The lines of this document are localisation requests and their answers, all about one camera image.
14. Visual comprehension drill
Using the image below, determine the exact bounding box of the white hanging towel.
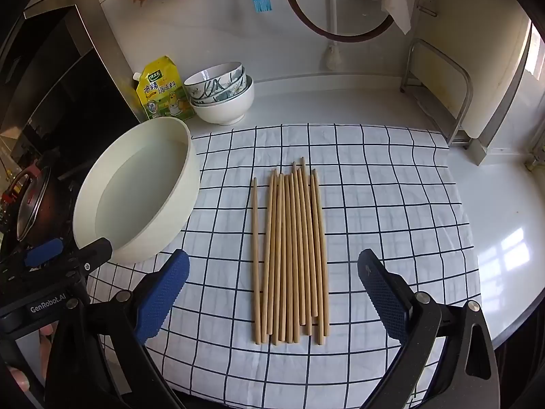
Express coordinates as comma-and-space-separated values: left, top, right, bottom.
381, 0, 416, 35

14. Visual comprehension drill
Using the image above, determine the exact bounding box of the plain white ceramic bowl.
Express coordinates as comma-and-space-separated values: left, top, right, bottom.
190, 76, 255, 126

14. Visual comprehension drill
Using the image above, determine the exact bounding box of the bunch of wooden chopsticks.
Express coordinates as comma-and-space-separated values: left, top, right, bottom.
251, 157, 330, 347

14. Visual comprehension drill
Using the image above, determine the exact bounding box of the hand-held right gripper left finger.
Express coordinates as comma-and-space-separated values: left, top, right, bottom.
45, 249, 191, 409

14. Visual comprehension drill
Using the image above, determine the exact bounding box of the white black-grid cloth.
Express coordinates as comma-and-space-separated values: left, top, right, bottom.
83, 123, 482, 409

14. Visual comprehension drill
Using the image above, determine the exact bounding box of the large cream round basin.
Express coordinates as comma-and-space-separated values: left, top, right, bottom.
72, 117, 200, 265

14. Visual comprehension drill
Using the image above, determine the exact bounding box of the black range hood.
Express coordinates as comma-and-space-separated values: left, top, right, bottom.
0, 0, 143, 180

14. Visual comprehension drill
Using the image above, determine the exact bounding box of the glass pot lid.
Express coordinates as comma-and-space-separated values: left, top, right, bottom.
9, 172, 49, 241

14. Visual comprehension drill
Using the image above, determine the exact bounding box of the white pipe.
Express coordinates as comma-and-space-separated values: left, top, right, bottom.
324, 0, 343, 70

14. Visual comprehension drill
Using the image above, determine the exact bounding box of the blue floral ceramic bowl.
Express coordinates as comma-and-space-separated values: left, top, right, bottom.
188, 72, 250, 105
184, 62, 247, 93

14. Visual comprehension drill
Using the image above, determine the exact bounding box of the dark cooking pot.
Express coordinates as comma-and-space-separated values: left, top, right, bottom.
0, 164, 81, 252

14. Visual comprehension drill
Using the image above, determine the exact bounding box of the yellow seasoning pouch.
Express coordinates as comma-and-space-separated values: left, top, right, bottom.
133, 55, 197, 122

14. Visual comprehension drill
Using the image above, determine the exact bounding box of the cream cutting board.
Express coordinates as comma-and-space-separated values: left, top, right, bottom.
462, 17, 539, 167

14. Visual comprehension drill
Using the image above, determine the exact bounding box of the metal board rack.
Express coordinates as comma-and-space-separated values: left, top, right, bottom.
400, 38, 474, 150

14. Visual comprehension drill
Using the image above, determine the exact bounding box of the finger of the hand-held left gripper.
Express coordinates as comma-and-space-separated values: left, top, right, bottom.
0, 239, 64, 270
64, 239, 113, 275

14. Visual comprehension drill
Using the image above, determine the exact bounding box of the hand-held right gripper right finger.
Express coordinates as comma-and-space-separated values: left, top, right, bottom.
357, 248, 501, 409

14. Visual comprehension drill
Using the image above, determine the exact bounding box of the round brown-rimmed utensil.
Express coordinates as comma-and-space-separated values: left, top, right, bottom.
283, 0, 394, 44

